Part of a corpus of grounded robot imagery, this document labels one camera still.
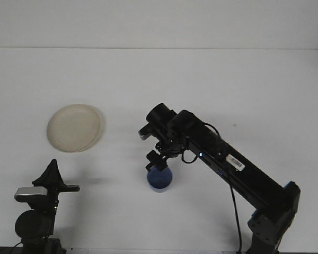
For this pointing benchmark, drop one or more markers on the pale blue cup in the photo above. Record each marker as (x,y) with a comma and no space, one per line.
(160,181)

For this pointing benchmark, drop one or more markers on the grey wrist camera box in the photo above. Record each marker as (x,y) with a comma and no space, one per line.
(30,193)
(144,136)

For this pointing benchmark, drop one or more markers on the pale round plate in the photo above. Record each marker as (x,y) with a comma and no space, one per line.
(74,129)

